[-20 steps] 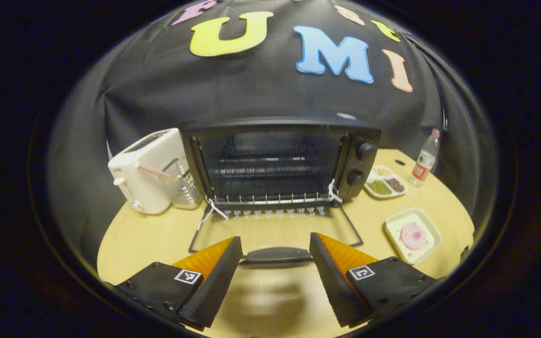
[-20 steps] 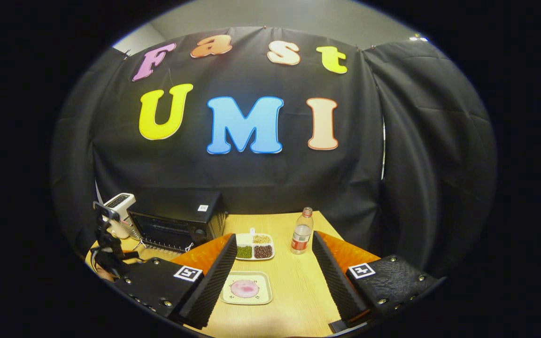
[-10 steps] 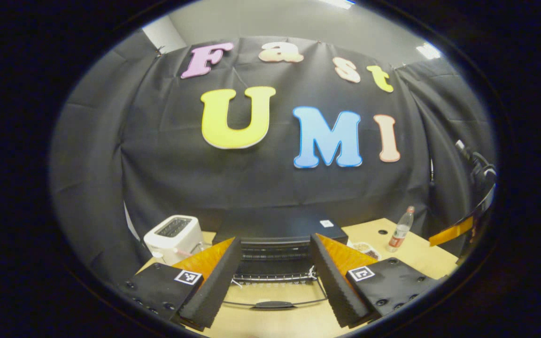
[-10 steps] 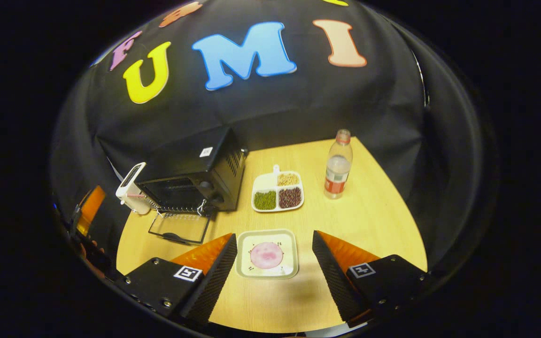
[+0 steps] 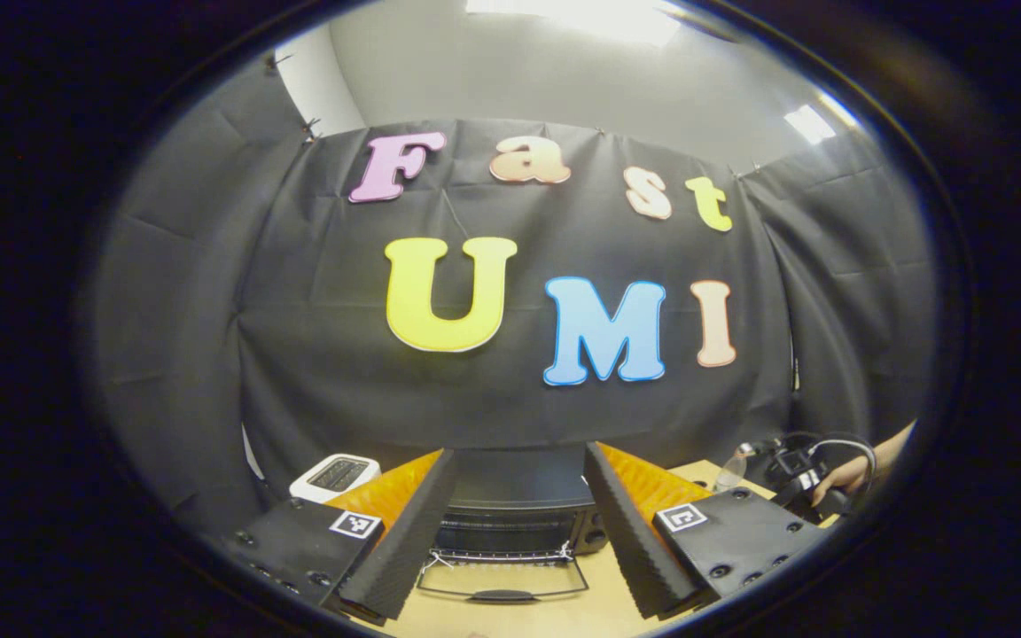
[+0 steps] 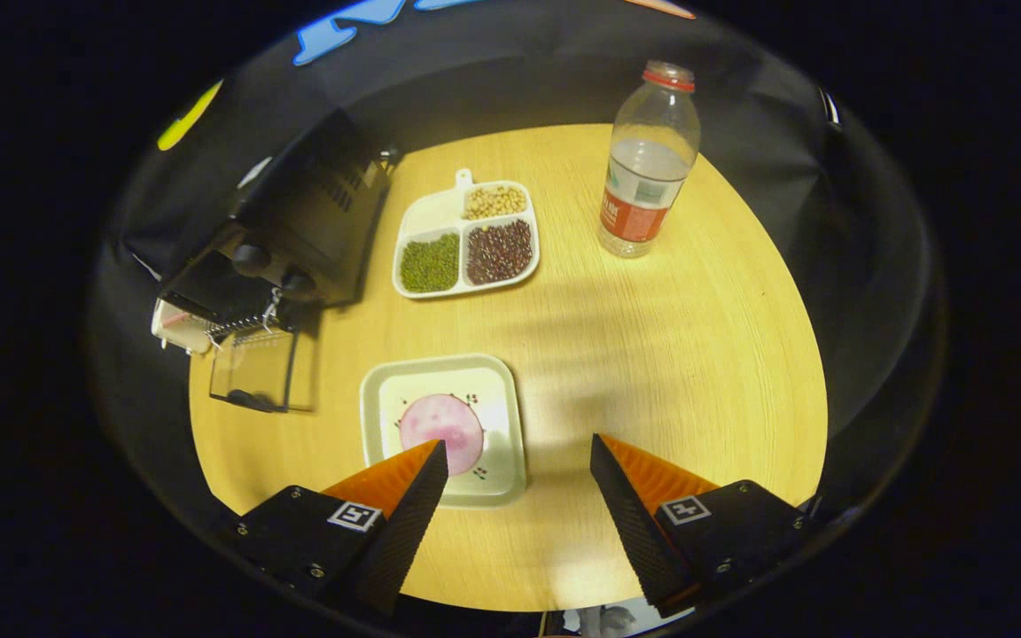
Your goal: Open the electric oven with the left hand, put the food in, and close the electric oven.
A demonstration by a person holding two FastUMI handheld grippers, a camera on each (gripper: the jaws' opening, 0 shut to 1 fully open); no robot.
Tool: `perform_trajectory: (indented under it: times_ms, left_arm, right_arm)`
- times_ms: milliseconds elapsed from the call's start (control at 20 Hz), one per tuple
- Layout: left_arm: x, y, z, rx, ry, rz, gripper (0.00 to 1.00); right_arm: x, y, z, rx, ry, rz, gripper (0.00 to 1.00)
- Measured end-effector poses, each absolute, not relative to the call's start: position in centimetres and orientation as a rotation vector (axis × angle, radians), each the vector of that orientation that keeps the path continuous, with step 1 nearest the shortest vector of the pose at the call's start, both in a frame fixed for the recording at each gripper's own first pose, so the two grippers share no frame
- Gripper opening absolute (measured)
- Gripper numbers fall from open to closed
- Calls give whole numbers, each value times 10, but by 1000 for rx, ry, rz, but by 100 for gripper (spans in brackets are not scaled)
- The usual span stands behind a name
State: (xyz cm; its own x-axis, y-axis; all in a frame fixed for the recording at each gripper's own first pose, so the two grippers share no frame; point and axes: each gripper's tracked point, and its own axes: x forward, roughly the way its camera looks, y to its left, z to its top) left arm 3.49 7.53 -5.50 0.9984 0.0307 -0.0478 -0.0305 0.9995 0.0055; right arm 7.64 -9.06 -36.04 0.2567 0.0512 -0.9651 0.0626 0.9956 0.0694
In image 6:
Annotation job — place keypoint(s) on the pile of yellow soybeans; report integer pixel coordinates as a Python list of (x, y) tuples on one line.
[(494, 202)]

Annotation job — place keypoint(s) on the white divided plate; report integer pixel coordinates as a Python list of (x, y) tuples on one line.
[(431, 217)]

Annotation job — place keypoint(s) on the cream square plate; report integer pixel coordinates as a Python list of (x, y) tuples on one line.
[(502, 416)]

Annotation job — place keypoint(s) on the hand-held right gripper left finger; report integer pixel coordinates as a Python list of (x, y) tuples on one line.
[(409, 514)]

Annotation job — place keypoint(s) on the pile of green mung beans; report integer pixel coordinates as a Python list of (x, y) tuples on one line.
[(429, 263)]

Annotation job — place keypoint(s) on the pile of red beans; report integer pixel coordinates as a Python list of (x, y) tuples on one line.
[(500, 252)]

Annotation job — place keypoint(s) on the clear plastic water bottle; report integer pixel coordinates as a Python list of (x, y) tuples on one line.
[(648, 177)]

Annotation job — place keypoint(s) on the black electric oven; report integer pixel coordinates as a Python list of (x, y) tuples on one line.
[(315, 221)]

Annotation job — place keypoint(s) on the black backdrop cloth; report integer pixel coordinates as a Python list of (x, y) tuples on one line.
[(493, 71)]

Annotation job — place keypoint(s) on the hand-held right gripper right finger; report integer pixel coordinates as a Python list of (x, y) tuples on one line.
[(630, 532)]

